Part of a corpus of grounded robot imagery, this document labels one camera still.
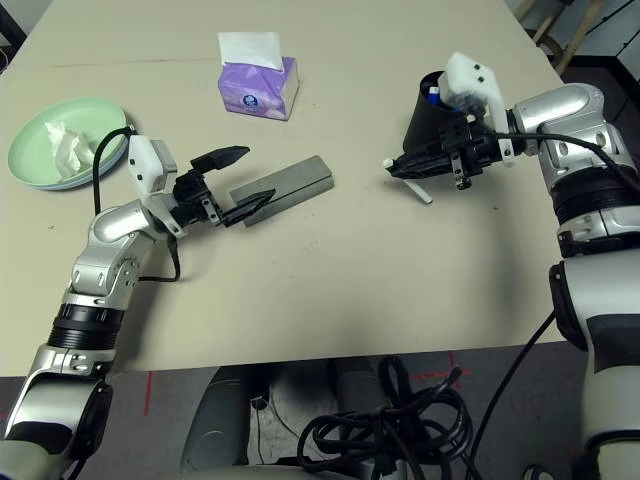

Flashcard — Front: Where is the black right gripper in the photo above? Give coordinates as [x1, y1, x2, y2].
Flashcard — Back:
[388, 118, 505, 191]

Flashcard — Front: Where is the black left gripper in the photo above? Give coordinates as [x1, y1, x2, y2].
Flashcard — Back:
[172, 145, 276, 229]

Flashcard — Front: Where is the white marker black band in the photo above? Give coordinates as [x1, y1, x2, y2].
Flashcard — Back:
[382, 158, 434, 205]

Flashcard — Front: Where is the grey glasses case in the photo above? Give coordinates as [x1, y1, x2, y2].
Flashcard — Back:
[229, 155, 335, 230]

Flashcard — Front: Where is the white tissue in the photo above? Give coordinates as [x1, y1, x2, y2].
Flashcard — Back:
[44, 119, 99, 182]

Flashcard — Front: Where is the light green plate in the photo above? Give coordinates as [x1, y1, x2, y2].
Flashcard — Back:
[7, 97, 129, 190]

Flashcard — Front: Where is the black plastic cup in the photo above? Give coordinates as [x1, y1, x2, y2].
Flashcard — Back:
[403, 70, 454, 154]

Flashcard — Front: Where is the purple tissue pack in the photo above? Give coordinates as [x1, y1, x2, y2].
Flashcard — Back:
[217, 31, 300, 122]

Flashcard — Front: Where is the light blue plate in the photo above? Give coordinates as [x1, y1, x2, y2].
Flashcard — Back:
[29, 119, 136, 192]

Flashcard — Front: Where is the wooden stool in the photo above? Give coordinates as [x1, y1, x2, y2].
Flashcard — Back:
[517, 0, 601, 74]

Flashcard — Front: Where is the grey right robot leg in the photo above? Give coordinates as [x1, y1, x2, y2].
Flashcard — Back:
[329, 357, 401, 416]

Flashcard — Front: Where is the grey robot leg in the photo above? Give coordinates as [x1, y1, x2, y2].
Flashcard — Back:
[179, 364, 274, 471]
[329, 357, 401, 416]

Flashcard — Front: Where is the grey left robot leg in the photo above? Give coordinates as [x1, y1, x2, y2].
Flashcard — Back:
[179, 364, 274, 471]

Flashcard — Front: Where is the grey robot waist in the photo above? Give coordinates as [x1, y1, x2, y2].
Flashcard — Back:
[164, 462, 381, 480]

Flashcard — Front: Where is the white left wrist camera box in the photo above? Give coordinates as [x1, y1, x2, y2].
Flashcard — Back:
[127, 134, 177, 209]

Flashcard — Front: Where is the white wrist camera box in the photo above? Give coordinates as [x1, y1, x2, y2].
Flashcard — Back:
[438, 51, 516, 169]
[127, 134, 177, 209]

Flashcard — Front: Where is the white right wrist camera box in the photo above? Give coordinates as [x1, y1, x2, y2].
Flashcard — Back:
[438, 51, 516, 169]

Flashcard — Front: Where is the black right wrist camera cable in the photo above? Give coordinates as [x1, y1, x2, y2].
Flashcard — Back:
[464, 129, 640, 480]

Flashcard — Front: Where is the black cable bundle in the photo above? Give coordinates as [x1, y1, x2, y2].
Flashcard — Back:
[297, 354, 476, 480]

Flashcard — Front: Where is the beige side table black frame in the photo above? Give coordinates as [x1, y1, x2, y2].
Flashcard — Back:
[0, 0, 29, 46]

